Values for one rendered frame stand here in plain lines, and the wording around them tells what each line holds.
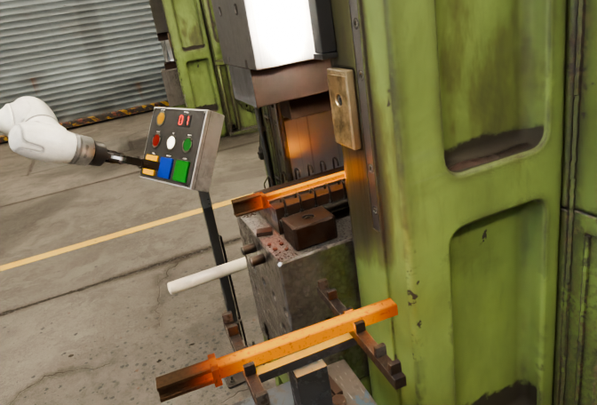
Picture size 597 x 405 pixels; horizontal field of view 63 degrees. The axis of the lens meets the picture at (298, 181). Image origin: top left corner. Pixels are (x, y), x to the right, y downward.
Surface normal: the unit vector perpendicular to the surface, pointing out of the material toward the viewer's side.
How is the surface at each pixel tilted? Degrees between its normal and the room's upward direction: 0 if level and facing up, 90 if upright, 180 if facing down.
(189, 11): 89
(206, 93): 90
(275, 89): 90
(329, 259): 90
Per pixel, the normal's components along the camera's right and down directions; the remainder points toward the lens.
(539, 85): -0.85, 0.30
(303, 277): 0.39, 0.27
